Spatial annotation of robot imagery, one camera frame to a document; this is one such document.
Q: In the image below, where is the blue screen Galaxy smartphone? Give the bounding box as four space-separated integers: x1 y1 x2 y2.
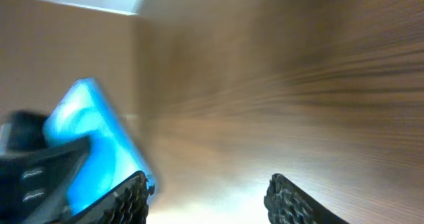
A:
43 78 157 215

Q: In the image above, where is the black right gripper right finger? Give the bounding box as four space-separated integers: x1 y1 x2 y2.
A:
264 174 348 224

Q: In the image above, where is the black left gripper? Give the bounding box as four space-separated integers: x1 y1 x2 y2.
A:
1 111 91 223

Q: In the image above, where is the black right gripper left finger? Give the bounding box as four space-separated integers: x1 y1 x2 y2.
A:
59 170 155 224

